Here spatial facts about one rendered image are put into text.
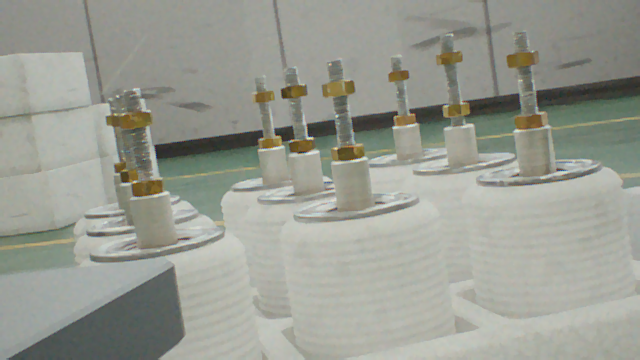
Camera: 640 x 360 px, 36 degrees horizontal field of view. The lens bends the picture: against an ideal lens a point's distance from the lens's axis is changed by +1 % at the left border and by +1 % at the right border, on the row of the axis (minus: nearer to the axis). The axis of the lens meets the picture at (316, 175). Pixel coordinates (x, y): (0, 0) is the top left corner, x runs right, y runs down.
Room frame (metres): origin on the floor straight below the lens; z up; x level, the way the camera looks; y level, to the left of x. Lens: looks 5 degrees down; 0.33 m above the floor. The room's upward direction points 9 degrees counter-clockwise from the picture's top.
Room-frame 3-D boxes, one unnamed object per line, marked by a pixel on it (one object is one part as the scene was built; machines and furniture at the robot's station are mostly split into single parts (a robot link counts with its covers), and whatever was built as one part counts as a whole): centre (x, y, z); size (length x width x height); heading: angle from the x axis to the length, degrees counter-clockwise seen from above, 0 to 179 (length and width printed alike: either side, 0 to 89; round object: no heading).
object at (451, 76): (0.72, -0.11, 0.31); 0.01 x 0.01 x 0.08; 11
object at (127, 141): (0.67, 0.12, 0.30); 0.01 x 0.01 x 0.08; 45
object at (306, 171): (0.69, 0.01, 0.26); 0.02 x 0.02 x 0.03
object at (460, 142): (0.72, -0.11, 0.26); 0.02 x 0.02 x 0.03
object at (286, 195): (0.69, 0.01, 0.25); 0.08 x 0.08 x 0.01
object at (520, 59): (0.61, -0.14, 0.32); 0.02 x 0.02 x 0.01; 0
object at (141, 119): (0.55, 0.09, 0.32); 0.02 x 0.02 x 0.01; 31
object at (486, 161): (0.72, -0.11, 0.25); 0.08 x 0.08 x 0.01
